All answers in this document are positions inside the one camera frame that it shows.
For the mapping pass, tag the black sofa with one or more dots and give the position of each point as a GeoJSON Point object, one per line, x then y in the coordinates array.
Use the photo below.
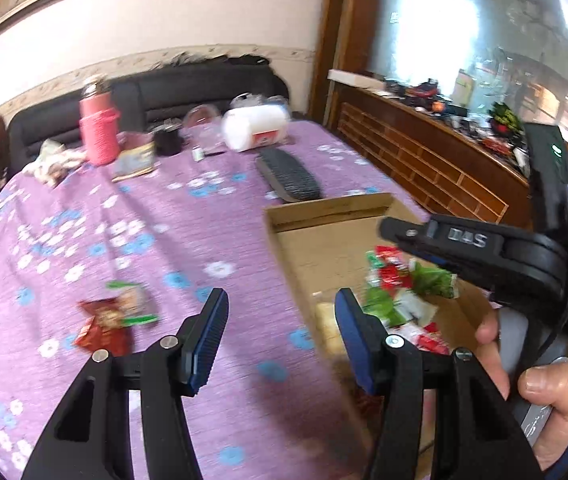
{"type": "Point", "coordinates": [179, 90]}

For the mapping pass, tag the yellow biscuit packet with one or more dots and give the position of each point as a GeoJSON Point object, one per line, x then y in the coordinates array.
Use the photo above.
{"type": "Point", "coordinates": [326, 327]}

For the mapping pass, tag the wooden sideboard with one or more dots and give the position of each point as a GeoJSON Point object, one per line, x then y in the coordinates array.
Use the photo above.
{"type": "Point", "coordinates": [413, 160]}

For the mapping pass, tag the white flat box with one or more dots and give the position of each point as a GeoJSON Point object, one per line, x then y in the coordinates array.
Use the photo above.
{"type": "Point", "coordinates": [356, 78]}

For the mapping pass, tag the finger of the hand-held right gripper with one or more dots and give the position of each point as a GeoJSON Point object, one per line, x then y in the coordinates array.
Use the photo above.
{"type": "Point", "coordinates": [408, 235]}
{"type": "Point", "coordinates": [438, 267]}

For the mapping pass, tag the dark clothes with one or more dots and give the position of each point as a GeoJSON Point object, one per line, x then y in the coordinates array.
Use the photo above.
{"type": "Point", "coordinates": [214, 60]}

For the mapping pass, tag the black glasses case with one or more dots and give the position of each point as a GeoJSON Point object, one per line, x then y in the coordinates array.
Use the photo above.
{"type": "Point", "coordinates": [289, 175]}

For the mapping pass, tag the green white snack packet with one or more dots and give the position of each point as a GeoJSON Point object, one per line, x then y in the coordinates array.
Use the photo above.
{"type": "Point", "coordinates": [436, 282]}

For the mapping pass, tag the white plastic jar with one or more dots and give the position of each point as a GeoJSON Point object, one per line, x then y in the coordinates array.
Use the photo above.
{"type": "Point", "coordinates": [254, 127]}

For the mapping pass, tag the red white-print snack packet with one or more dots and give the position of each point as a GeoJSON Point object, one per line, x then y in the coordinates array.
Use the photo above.
{"type": "Point", "coordinates": [104, 341]}

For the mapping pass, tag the black cup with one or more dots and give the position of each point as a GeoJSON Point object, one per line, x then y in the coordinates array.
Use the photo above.
{"type": "Point", "coordinates": [168, 141]}

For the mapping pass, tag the white glove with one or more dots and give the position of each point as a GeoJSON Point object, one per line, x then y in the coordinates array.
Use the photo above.
{"type": "Point", "coordinates": [59, 165]}

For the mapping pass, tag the red green-trimmed snack packet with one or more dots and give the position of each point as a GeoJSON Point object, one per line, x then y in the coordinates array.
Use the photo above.
{"type": "Point", "coordinates": [388, 267]}

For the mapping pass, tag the small booklet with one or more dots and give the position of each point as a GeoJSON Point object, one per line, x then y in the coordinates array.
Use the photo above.
{"type": "Point", "coordinates": [134, 160]}

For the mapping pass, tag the brown snack packet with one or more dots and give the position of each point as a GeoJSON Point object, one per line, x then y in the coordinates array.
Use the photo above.
{"type": "Point", "coordinates": [104, 312]}

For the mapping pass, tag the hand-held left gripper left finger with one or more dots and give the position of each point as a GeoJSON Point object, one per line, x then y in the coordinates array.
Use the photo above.
{"type": "Point", "coordinates": [209, 340]}

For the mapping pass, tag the clear plastic cup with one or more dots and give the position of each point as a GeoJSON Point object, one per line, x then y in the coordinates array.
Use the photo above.
{"type": "Point", "coordinates": [201, 116]}

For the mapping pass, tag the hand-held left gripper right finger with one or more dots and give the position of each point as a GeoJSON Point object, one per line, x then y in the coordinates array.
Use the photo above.
{"type": "Point", "coordinates": [353, 345]}

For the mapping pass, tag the pink sleeved bottle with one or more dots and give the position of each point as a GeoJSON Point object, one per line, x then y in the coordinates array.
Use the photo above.
{"type": "Point", "coordinates": [99, 130]}

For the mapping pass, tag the purple floral tablecloth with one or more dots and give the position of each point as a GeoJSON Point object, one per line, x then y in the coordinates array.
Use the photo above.
{"type": "Point", "coordinates": [139, 240]}

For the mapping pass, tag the person's right hand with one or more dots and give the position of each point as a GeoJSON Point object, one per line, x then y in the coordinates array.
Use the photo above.
{"type": "Point", "coordinates": [563, 390]}

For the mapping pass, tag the sideboard clutter pile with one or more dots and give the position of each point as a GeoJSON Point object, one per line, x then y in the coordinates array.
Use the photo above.
{"type": "Point", "coordinates": [463, 110]}

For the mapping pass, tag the small lighter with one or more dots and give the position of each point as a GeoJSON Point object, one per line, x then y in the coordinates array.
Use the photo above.
{"type": "Point", "coordinates": [209, 152]}

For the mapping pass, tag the clear green-edged snack packet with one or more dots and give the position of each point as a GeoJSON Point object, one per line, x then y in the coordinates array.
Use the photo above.
{"type": "Point", "coordinates": [134, 302]}

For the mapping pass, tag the etched glass panel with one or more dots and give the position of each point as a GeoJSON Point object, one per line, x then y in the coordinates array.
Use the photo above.
{"type": "Point", "coordinates": [438, 10]}

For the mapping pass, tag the cardboard box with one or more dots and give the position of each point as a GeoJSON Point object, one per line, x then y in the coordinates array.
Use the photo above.
{"type": "Point", "coordinates": [314, 255]}

